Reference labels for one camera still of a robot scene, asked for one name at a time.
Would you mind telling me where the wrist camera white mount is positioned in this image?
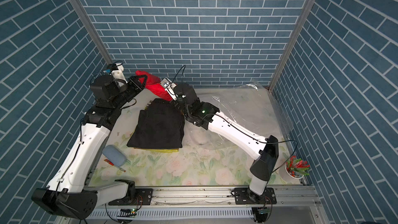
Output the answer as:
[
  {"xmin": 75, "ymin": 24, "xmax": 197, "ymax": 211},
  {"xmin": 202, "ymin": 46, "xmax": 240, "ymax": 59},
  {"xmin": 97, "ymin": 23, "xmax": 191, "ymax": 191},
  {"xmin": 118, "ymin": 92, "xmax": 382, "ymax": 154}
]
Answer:
[
  {"xmin": 90, "ymin": 60, "xmax": 128, "ymax": 85},
  {"xmin": 160, "ymin": 65, "xmax": 186, "ymax": 100}
]

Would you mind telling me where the red garment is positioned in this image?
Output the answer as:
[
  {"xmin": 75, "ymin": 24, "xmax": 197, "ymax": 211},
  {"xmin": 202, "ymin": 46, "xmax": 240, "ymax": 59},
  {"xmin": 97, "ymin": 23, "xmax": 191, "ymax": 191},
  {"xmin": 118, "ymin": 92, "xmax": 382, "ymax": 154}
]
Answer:
[{"xmin": 135, "ymin": 71, "xmax": 172, "ymax": 101}]

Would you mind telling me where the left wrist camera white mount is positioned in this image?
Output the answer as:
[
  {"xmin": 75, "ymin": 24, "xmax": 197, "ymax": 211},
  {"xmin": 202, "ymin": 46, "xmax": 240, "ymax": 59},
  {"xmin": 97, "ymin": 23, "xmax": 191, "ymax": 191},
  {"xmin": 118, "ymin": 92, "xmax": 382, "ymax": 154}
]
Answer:
[{"xmin": 90, "ymin": 60, "xmax": 128, "ymax": 85}]

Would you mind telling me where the neon yellow garment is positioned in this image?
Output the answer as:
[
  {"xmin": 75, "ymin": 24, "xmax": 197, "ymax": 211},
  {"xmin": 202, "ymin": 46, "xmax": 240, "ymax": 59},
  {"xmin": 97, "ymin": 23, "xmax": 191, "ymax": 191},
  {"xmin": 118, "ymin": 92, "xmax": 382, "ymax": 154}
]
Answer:
[{"xmin": 140, "ymin": 148, "xmax": 179, "ymax": 153}]

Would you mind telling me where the black garment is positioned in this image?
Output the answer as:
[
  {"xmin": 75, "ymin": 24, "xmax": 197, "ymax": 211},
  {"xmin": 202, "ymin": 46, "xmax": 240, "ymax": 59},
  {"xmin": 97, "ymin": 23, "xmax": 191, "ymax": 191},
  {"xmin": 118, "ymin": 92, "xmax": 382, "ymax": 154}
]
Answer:
[{"xmin": 127, "ymin": 99, "xmax": 185, "ymax": 150}]

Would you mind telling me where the grey blue small object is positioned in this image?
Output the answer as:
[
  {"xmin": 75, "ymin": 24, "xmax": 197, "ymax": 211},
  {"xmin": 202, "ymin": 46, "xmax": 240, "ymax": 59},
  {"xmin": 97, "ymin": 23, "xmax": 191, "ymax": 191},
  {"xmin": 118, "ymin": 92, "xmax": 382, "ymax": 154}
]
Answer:
[{"xmin": 102, "ymin": 145, "xmax": 127, "ymax": 167}]

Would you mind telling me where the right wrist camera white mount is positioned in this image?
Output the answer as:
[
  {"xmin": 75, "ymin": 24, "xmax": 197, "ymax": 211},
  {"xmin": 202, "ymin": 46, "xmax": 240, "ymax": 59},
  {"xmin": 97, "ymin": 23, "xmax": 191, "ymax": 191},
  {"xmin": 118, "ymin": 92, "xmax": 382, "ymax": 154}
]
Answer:
[{"xmin": 160, "ymin": 65, "xmax": 186, "ymax": 100}]

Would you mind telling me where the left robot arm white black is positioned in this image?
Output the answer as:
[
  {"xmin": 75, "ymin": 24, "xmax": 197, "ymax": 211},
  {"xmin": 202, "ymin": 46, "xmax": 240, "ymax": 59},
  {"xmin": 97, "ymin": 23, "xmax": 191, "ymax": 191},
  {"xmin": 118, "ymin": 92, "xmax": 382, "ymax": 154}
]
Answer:
[{"xmin": 31, "ymin": 74, "xmax": 148, "ymax": 220}]

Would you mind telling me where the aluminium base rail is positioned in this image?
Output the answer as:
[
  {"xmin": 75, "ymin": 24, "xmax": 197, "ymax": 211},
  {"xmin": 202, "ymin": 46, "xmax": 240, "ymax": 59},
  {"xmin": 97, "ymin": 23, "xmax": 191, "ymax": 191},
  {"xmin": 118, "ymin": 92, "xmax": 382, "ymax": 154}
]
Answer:
[{"xmin": 54, "ymin": 185, "xmax": 330, "ymax": 224}]

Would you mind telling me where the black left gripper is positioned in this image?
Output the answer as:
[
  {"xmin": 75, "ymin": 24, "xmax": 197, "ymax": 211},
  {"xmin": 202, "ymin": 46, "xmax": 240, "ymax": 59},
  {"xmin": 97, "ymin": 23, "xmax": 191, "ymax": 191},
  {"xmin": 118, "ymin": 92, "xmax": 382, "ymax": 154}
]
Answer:
[{"xmin": 110, "ymin": 74, "xmax": 147, "ymax": 111}]

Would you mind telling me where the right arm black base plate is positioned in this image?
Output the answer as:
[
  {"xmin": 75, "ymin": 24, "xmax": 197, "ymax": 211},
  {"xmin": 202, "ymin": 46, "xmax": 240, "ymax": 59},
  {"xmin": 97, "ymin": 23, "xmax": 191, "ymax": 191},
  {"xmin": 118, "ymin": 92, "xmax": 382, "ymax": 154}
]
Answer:
[{"xmin": 231, "ymin": 188, "xmax": 277, "ymax": 205}]

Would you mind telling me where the red capped small pen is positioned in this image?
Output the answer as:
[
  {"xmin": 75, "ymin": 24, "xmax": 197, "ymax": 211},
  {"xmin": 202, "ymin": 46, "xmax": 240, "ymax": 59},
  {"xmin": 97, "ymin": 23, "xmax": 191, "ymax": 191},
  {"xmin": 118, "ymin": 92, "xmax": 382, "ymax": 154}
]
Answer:
[{"xmin": 104, "ymin": 159, "xmax": 126, "ymax": 173}]

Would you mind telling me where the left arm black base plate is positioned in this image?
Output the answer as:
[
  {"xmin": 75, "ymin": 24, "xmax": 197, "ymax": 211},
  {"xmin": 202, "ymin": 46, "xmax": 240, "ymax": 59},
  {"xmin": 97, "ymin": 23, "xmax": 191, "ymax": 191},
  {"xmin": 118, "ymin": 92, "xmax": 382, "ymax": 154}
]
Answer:
[{"xmin": 124, "ymin": 188, "xmax": 153, "ymax": 206}]

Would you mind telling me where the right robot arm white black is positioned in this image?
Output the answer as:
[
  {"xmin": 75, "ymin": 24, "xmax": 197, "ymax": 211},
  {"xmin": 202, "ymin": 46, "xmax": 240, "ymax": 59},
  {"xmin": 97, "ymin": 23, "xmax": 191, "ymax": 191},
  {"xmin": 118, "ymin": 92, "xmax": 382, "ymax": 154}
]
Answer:
[{"xmin": 166, "ymin": 83, "xmax": 279, "ymax": 197}]

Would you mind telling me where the clear plastic vacuum bag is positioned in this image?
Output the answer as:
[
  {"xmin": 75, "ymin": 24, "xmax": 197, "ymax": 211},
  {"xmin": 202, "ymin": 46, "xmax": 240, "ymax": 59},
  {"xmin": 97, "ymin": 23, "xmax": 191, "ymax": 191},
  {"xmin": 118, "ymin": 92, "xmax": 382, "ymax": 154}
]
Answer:
[{"xmin": 182, "ymin": 82, "xmax": 295, "ymax": 152}]

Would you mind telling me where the cup of coloured clips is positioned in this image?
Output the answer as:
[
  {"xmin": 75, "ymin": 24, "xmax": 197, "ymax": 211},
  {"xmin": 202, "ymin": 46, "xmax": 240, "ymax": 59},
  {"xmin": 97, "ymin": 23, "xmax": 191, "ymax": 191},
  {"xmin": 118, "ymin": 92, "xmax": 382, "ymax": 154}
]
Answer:
[{"xmin": 285, "ymin": 156, "xmax": 310, "ymax": 179}]

